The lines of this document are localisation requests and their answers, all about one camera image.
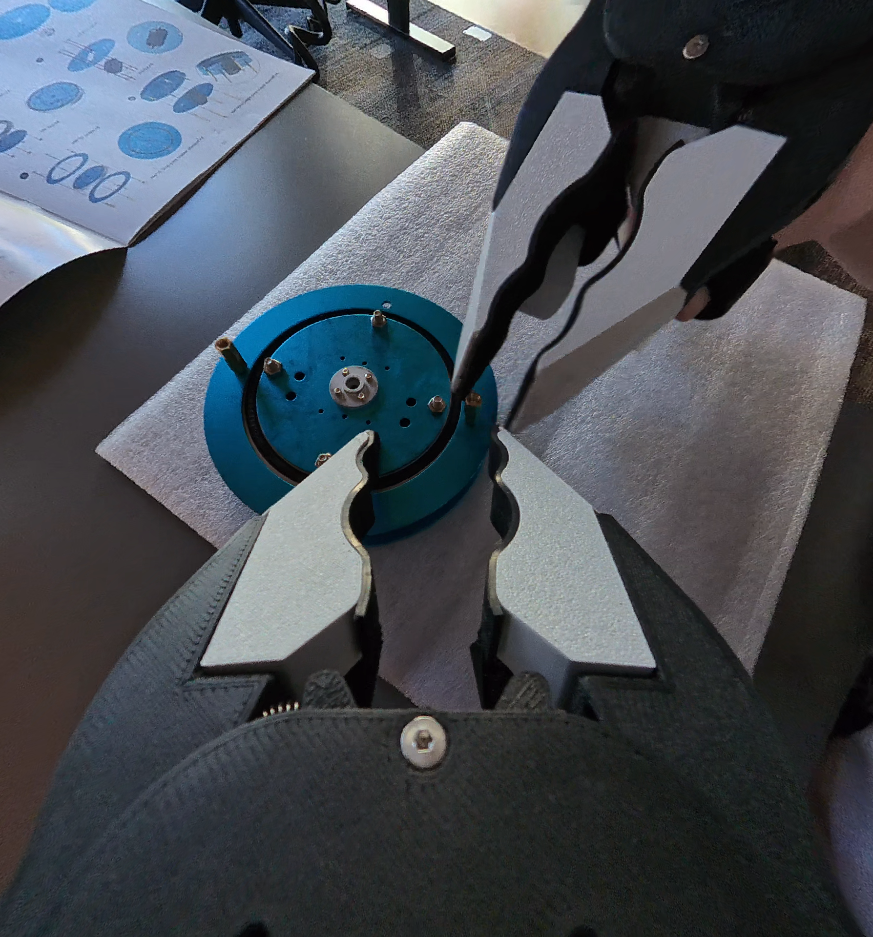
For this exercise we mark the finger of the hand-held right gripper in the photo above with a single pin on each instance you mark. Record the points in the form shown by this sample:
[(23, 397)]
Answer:
[(700, 205), (539, 176)]

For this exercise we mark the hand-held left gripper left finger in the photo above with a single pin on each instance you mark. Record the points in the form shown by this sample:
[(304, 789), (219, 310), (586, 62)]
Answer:
[(290, 585)]

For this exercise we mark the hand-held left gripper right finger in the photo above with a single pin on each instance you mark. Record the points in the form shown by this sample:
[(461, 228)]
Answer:
[(575, 585)]

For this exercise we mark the blue metal turntable assembly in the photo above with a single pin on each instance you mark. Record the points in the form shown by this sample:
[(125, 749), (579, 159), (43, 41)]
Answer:
[(319, 468)]

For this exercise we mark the brass standoff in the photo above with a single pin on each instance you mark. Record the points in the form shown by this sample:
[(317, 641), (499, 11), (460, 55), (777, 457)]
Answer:
[(473, 410), (229, 359)]

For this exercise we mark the person's right hand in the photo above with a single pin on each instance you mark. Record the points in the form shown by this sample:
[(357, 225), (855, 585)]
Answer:
[(861, 205)]

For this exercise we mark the white foam sheet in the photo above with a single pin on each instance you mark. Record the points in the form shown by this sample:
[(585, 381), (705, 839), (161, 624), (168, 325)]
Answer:
[(663, 439)]

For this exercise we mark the open instruction booklet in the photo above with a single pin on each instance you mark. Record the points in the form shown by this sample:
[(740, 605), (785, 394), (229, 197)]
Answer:
[(114, 110)]

